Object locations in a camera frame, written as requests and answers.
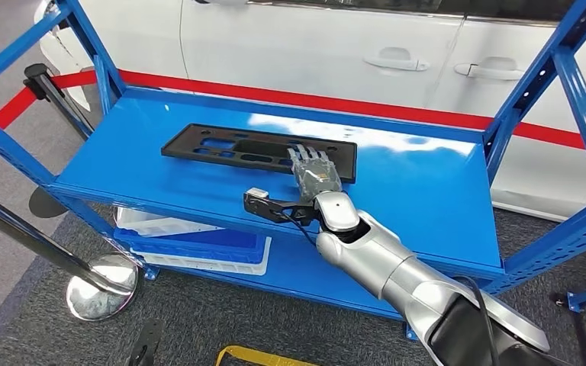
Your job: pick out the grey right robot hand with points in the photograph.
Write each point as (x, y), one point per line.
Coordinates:
(315, 174)

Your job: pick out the black plastic car part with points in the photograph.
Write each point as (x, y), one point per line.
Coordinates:
(182, 146)

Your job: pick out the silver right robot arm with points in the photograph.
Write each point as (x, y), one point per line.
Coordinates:
(389, 262)

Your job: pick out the long red barrier belt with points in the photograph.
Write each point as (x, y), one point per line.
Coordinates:
(323, 104)

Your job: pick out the white car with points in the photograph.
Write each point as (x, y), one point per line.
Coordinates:
(298, 45)

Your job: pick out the yellow floor tape square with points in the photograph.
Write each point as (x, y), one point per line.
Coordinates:
(252, 356)

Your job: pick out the black stanchion with round base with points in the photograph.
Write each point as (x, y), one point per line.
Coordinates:
(45, 204)

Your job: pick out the short red barrier belt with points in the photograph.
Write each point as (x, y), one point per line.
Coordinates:
(0, 118)

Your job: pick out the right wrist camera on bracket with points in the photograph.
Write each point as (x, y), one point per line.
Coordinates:
(273, 207)

